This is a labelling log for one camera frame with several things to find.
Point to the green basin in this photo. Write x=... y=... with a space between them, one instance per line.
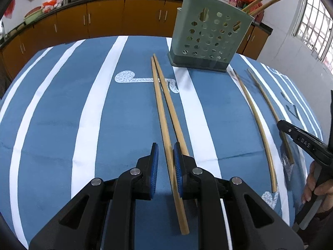
x=33 y=17

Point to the metal faucet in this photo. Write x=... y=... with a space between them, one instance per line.
x=3 y=30

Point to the black kitchen countertop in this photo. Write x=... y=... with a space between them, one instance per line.
x=78 y=0

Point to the green perforated utensil holder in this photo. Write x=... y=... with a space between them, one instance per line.
x=182 y=31

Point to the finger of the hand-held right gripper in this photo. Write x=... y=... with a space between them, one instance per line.
x=286 y=128

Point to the person's right hand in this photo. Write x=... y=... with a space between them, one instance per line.
x=326 y=187

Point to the orange plastic bag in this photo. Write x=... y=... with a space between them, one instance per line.
x=52 y=5

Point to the wooden lower cabinets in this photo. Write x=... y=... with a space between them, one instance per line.
x=109 y=15

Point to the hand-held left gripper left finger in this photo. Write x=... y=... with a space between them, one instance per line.
x=153 y=172

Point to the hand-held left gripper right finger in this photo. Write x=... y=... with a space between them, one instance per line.
x=179 y=177

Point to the group of condiment bottles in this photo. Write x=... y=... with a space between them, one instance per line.
x=256 y=13

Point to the red plastic bag on hook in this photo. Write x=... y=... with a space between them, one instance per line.
x=10 y=9

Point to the window with security bars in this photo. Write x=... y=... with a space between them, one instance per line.
x=314 y=23

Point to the chopsticks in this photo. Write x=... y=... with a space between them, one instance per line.
x=273 y=2

